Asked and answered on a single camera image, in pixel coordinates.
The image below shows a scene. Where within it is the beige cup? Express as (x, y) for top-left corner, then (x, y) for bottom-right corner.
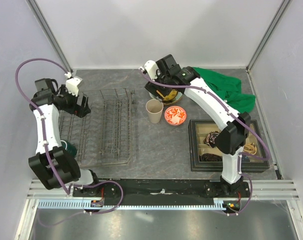
(145, 99), (164, 124)

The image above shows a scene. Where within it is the yellow patterned plate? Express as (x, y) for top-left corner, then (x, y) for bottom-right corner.
(155, 89), (179, 104)

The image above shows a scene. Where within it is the white red patterned bowl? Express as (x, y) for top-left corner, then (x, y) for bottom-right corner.
(164, 105), (187, 126)

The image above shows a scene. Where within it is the dark green cup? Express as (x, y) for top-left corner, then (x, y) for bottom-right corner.
(60, 139), (77, 157)

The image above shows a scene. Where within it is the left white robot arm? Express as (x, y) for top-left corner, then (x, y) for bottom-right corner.
(28, 76), (102, 197)

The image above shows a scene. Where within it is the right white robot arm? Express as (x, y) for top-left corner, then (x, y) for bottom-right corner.
(139, 54), (251, 197)

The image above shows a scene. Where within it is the green cloth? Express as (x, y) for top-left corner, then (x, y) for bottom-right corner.
(193, 67), (256, 113)

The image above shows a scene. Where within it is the dark floral rolled tie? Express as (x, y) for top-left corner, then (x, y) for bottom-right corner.
(203, 131), (220, 148)

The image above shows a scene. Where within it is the black compartment box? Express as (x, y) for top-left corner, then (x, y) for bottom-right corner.
(188, 119), (270, 173)

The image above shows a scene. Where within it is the dark brown rolled tie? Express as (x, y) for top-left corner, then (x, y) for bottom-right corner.
(199, 153), (222, 162)

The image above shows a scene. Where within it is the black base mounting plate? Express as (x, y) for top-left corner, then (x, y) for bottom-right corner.
(72, 178), (250, 201)

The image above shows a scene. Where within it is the tan rolled belt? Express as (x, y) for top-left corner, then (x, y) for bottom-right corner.
(243, 142), (258, 156)

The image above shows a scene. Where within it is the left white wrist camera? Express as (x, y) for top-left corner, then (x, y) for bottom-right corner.
(64, 72), (83, 97)

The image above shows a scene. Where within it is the grey wire dish rack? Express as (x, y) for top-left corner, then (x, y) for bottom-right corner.
(58, 87), (135, 169)

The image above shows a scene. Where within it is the blue slotted cable duct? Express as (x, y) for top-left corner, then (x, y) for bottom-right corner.
(38, 194), (241, 211)

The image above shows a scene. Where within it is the aluminium frame rail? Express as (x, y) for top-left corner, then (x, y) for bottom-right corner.
(26, 179), (299, 200)

